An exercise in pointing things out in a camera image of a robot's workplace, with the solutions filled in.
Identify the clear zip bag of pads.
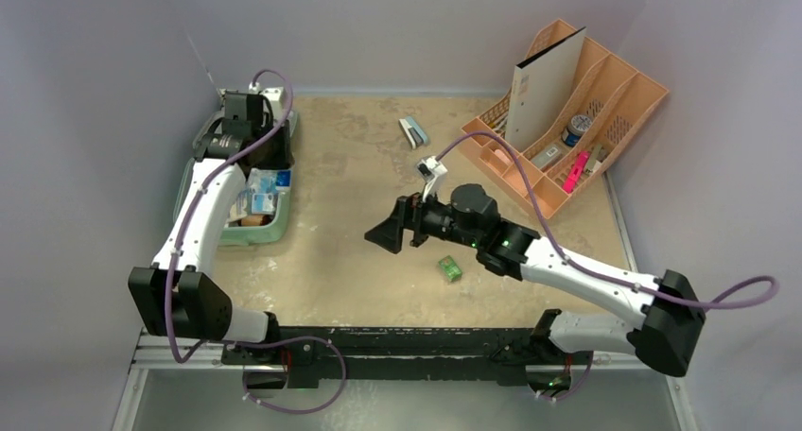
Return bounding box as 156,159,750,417
246,168,292,215

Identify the green small medicine box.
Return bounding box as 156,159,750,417
438,255,463,283

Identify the brown bottle orange cap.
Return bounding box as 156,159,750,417
239,215,271,227

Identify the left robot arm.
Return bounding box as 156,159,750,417
128,87,294,364

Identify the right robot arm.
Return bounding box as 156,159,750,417
364,184,706,377

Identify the mint green storage case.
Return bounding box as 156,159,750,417
172,107,300,247

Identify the blue white stapler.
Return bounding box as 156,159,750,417
398,116,430,150

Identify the pink eraser in organizer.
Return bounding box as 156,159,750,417
493,149,512,172

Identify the grey box in organizer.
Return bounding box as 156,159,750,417
531,143,564,171

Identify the pink marker in organizer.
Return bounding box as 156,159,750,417
562,151,590,194

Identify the white folder in organizer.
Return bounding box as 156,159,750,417
505,23,586,152

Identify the pink desk organizer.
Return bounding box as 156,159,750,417
458,20,669,218

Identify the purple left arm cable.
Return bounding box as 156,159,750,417
164,69,347,415

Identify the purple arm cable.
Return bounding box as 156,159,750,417
164,69,347,415
435,131,780,405

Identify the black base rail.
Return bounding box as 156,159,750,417
221,326,591,390

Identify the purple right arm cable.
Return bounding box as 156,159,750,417
435,131,780,405

